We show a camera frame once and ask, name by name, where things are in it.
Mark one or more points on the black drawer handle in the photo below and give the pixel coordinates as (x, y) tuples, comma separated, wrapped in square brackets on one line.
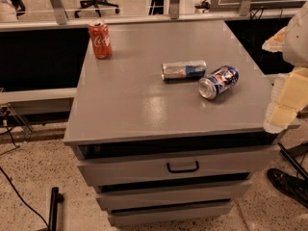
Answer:
[(184, 168)]

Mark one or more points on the black stand leg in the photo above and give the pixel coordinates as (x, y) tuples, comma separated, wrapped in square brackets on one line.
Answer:
[(55, 199)]

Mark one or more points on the silver blue redbull can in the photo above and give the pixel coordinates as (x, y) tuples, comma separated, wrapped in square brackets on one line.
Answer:
[(183, 70)]

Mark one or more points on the metal wire rack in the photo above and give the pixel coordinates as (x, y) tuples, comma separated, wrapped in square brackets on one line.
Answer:
[(11, 117)]

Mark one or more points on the black office chair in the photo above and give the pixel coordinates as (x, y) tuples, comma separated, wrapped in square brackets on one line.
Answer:
[(84, 4)]

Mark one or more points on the grey drawer cabinet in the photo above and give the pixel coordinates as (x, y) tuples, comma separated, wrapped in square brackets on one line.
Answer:
[(127, 123)]

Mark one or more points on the red coke can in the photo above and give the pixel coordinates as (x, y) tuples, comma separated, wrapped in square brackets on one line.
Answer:
[(100, 38)]

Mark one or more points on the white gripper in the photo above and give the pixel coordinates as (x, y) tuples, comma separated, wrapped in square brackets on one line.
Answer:
[(297, 43)]

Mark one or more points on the blue pepsi can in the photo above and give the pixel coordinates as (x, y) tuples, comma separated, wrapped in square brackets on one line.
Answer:
[(218, 81)]

